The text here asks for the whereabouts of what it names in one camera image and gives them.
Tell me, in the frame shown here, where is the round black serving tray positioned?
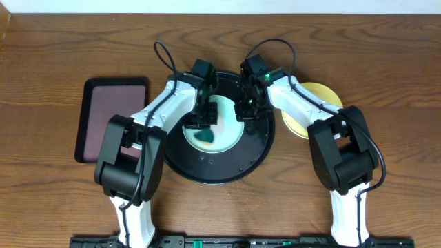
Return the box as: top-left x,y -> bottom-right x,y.
165,72 -> 275,185

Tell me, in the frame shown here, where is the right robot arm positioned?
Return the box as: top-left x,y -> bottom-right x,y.
235,54 -> 385,247

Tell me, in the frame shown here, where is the light blue plate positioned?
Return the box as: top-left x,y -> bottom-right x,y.
182,95 -> 245,154

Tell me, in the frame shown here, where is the yellow plate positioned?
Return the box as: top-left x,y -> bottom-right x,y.
281,82 -> 343,139

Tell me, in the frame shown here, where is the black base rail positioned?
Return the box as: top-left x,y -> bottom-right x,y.
69,236 -> 415,248

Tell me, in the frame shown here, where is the green and orange sponge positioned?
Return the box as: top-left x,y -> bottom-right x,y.
193,129 -> 214,145

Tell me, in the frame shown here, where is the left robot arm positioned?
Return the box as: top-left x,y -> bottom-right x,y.
94,59 -> 219,247

